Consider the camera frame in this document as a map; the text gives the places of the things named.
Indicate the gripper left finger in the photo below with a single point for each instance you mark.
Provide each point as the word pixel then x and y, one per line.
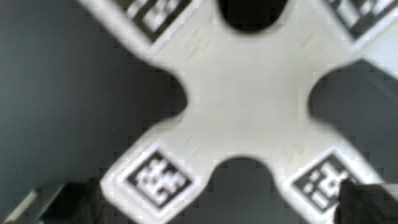
pixel 60 204

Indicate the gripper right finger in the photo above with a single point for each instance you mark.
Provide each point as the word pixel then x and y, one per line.
pixel 366 204

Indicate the white cross-shaped table base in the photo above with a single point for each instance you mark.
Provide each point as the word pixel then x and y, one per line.
pixel 247 74

